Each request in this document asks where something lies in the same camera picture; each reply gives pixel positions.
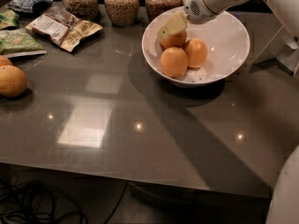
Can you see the small orange at left edge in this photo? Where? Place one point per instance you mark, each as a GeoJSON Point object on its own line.
{"type": "Point", "coordinates": [4, 61]}

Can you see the blue snack bag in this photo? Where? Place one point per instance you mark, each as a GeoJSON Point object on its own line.
{"type": "Point", "coordinates": [29, 6]}

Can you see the glass jar of nuts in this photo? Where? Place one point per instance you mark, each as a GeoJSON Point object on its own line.
{"type": "Point", "coordinates": [84, 9]}

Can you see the glass jar of grains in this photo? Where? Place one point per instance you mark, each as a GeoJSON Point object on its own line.
{"type": "Point", "coordinates": [122, 13]}

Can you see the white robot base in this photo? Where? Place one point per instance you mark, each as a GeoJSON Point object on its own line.
{"type": "Point", "coordinates": [284, 206]}

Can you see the small green snack packet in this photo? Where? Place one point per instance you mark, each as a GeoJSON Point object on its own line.
{"type": "Point", "coordinates": [8, 19]}

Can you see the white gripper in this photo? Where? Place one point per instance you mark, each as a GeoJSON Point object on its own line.
{"type": "Point", "coordinates": [199, 8]}

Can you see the large orange on table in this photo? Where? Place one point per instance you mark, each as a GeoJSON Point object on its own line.
{"type": "Point", "coordinates": [13, 82]}

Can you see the brown white snack bag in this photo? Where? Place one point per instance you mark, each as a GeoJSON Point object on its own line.
{"type": "Point", "coordinates": [63, 28]}

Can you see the green snack bag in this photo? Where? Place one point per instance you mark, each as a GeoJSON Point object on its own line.
{"type": "Point", "coordinates": [17, 43]}

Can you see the glass jar of brown seeds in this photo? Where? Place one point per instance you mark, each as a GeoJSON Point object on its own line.
{"type": "Point", "coordinates": [155, 8]}

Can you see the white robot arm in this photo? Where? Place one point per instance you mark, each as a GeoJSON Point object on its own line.
{"type": "Point", "coordinates": [287, 12]}

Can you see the white bowl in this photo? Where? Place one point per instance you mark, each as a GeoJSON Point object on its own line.
{"type": "Point", "coordinates": [227, 43]}

